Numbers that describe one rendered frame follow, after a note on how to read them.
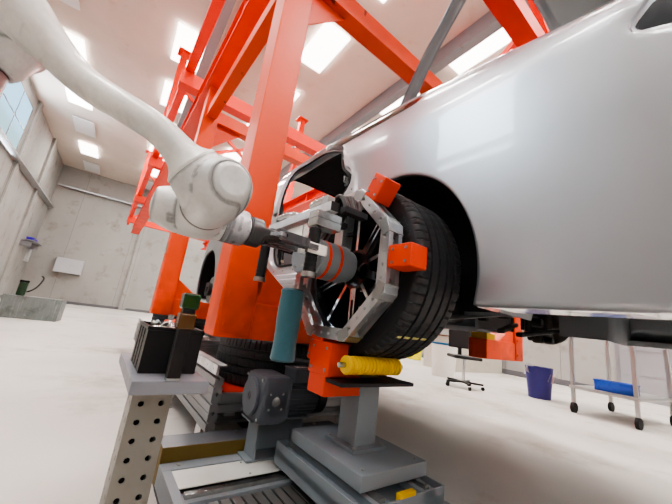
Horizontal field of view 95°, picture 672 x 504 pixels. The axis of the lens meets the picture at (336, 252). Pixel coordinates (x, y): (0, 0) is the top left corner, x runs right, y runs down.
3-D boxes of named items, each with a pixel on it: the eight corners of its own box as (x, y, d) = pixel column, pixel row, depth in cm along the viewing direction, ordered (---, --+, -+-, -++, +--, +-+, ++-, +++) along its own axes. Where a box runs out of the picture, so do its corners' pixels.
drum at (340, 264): (357, 284, 111) (361, 247, 114) (307, 272, 99) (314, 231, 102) (333, 285, 122) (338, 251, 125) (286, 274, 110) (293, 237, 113)
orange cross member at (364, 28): (512, 182, 326) (511, 147, 336) (308, 18, 179) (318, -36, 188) (500, 185, 335) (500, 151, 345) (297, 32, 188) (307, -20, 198)
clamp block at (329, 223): (340, 232, 93) (343, 216, 94) (316, 223, 88) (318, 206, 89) (331, 235, 97) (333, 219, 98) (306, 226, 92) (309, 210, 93)
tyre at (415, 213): (386, 187, 150) (327, 298, 167) (349, 168, 137) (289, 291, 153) (501, 246, 99) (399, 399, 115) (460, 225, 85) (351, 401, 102)
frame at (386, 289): (394, 350, 90) (408, 181, 103) (378, 349, 87) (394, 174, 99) (299, 332, 133) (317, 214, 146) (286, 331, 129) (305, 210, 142)
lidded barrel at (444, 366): (462, 378, 547) (463, 345, 560) (448, 378, 518) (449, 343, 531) (438, 373, 582) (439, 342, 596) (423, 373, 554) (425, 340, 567)
